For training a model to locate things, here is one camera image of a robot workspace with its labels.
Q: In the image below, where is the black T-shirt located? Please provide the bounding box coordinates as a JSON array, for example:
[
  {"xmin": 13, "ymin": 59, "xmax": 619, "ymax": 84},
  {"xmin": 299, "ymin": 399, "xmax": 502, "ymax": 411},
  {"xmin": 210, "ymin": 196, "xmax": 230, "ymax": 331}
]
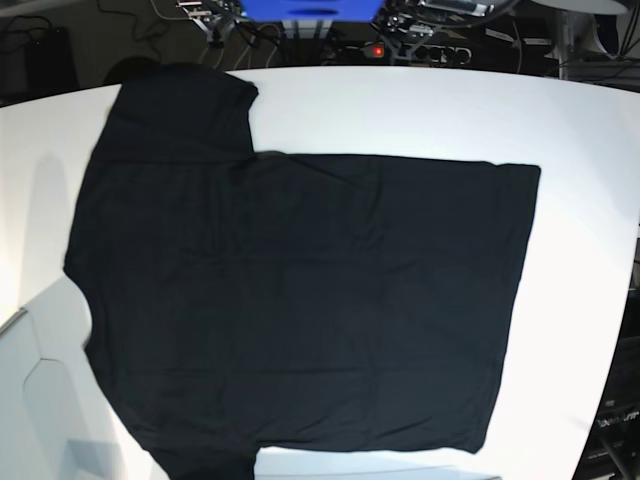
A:
[{"xmin": 64, "ymin": 65, "xmax": 541, "ymax": 479}]

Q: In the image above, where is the black power strip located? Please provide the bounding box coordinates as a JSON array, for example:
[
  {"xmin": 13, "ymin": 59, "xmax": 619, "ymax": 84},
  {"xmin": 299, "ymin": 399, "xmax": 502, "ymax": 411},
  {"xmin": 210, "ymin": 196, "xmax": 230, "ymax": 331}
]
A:
[{"xmin": 346, "ymin": 43, "xmax": 472, "ymax": 68}]

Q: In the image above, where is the blue plastic box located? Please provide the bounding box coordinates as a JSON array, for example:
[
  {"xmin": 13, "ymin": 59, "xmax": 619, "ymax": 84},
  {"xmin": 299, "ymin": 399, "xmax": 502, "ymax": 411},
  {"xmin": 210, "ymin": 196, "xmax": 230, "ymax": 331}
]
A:
[{"xmin": 241, "ymin": 0, "xmax": 384, "ymax": 22}]

